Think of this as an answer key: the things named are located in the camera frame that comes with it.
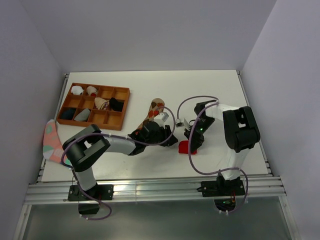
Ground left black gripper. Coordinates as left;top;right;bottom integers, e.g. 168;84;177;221
144;124;178;147

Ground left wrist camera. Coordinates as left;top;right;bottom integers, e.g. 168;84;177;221
153;112;169;128

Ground white rolled sock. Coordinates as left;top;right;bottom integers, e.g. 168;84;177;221
70;85;84;96

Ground orange compartment tray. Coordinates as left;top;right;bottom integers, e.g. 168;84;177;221
56;83;130;131

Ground purple cable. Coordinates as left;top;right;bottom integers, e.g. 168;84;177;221
176;95;250;216
60;106;176;221

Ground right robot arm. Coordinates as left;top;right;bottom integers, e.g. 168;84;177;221
184;100;261;195

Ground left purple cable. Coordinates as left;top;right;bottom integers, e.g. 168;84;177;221
60;106;176;221

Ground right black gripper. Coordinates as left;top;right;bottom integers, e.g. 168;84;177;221
184;116;216;153

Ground grey rolled sock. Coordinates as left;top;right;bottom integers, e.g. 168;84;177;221
74;108;91;122

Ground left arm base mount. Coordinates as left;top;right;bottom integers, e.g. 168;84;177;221
67;184;114;217

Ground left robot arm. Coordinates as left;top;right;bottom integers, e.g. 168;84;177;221
62;121;178;200

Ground dark teal rolled sock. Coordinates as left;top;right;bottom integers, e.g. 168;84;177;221
60;108;76;120

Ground brown argyle sock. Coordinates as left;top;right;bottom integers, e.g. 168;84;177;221
129;98;165;138

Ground aluminium frame rail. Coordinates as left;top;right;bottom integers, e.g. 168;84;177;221
23;175;286;205

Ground beige red rolled sock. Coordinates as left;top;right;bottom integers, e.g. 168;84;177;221
86;85;98;97

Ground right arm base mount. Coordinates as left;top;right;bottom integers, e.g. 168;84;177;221
196;177;245;212

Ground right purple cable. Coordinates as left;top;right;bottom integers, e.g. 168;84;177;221
176;95;250;216

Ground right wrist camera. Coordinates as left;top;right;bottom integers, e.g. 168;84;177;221
175;118;190;129

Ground black rolled sock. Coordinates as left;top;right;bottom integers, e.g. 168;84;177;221
109;97;124;112

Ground pink patterned sock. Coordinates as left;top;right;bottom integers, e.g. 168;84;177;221
42;119;64;164

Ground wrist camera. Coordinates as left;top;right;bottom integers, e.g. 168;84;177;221
175;118;190;129
153;112;169;128

